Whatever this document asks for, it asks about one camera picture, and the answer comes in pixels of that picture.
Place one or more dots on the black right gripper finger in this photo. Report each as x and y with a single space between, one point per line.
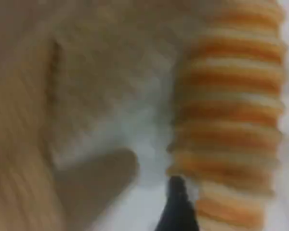
178 211

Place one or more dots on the long ridged orange bread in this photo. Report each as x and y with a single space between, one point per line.
231 108

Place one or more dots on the brown burlap bag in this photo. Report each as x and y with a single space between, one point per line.
26 120

